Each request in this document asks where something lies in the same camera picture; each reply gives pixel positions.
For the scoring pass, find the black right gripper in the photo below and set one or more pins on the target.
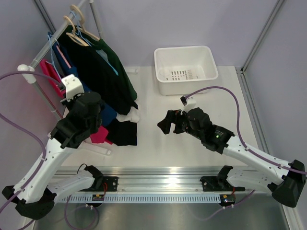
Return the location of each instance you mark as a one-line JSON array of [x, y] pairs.
[[174, 117]]

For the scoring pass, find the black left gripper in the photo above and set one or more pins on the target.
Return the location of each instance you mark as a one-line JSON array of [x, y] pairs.
[[65, 103]]

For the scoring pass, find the pink t shirt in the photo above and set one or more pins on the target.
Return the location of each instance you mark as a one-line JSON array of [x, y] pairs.
[[48, 69]]

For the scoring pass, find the light blue wire hanger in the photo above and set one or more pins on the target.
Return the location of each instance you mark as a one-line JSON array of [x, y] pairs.
[[54, 61]]

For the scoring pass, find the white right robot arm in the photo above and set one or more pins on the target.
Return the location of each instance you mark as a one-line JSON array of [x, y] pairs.
[[283, 180]]

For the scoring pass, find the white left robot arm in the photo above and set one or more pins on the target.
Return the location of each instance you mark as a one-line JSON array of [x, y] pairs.
[[35, 195]]

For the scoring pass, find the blue t shirt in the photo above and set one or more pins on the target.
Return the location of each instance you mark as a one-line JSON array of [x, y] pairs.
[[108, 114]]

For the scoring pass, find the black t shirt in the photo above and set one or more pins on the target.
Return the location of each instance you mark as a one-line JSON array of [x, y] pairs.
[[99, 77]]

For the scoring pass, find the pink plastic hanger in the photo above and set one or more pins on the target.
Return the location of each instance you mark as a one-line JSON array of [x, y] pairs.
[[62, 57]]

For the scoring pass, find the light blue hanger rear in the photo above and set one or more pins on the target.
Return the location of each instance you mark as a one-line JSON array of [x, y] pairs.
[[78, 27]]

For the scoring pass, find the beige wooden hanger front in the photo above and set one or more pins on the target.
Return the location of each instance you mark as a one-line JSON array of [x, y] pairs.
[[73, 34]]

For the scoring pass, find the beige wooden hanger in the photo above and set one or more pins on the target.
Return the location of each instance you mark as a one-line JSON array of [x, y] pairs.
[[82, 22], [73, 34]]

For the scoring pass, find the dark green t shirt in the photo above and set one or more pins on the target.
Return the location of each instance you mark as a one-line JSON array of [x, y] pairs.
[[120, 64]]

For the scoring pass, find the beige wooden hanger rear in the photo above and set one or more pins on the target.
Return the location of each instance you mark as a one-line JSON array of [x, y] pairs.
[[82, 22]]

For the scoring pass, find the white plastic basket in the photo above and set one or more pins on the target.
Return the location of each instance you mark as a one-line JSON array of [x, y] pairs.
[[182, 70]]

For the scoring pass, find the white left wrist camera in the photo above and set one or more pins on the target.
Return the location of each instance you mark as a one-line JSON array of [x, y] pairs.
[[73, 87]]

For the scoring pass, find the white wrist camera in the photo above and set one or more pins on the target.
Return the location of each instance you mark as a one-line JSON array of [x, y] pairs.
[[73, 87], [188, 103]]

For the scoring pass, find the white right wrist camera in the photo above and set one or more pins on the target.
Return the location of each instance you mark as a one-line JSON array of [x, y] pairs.
[[188, 103]]

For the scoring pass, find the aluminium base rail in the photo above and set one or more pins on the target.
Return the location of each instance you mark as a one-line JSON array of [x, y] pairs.
[[170, 180]]

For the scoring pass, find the white slotted cable duct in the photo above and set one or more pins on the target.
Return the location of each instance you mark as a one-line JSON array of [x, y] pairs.
[[144, 199]]

